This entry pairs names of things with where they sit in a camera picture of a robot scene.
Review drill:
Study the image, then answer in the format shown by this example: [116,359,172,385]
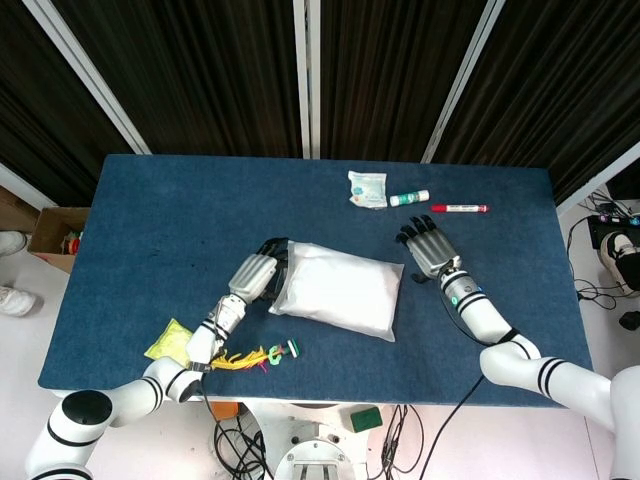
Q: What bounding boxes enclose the black cable bundle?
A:
[380,403,426,480]

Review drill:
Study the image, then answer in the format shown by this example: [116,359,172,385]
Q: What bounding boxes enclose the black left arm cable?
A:
[199,372,275,480]

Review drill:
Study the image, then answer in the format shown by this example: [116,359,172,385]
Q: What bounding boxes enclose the yellow feather shuttlecock toy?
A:
[212,338,303,375]

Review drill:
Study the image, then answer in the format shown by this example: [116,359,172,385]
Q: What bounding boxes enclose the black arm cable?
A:
[417,277,524,480]
[199,372,275,480]

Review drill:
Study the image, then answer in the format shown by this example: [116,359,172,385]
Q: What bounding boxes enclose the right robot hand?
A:
[395,214,462,282]

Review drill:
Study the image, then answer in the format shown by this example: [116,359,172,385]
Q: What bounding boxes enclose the orange object under table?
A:
[209,399,241,421]

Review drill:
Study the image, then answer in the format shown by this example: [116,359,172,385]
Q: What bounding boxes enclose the white wet wipes packet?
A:
[347,170,389,210]

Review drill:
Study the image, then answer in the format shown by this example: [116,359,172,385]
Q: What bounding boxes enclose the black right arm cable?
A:
[417,277,524,480]

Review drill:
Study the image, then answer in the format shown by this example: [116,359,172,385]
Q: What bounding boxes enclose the translucent zip plastic bag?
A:
[268,239,405,344]

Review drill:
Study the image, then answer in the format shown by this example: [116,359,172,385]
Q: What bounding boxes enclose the open cardboard box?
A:
[27,207,91,275]

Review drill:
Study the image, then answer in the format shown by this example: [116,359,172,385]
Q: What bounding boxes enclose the yellow green snack packet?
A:
[143,318,194,362]

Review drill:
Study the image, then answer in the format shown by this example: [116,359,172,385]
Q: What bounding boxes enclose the blue carpet table cover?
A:
[38,153,595,409]

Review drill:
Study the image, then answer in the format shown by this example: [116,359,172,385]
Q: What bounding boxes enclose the black white shoe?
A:
[599,232,640,291]

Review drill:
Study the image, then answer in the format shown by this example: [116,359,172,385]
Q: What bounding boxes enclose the green square button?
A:
[349,406,384,434]

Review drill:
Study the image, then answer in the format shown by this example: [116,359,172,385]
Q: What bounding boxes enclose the white frame post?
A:
[22,0,152,156]
[292,0,311,160]
[422,0,506,164]
[554,142,640,216]

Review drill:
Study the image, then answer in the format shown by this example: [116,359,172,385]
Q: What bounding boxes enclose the dark brown curtain panel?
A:
[52,0,304,159]
[318,0,489,162]
[432,0,640,204]
[0,0,134,206]

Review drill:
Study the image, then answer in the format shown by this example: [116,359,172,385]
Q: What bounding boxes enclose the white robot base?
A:
[249,402,381,480]

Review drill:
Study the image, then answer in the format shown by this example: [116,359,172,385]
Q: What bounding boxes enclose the green white glue stick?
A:
[389,190,431,207]

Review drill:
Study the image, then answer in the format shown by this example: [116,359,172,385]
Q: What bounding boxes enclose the white sneaker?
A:
[0,284,37,317]
[0,230,29,256]

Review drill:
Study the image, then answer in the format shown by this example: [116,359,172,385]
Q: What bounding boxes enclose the black floor cables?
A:
[567,189,640,311]

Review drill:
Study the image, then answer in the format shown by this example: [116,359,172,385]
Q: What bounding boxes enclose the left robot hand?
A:
[227,237,291,304]

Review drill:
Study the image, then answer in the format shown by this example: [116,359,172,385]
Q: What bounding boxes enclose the red white marker pen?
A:
[430,202,491,215]

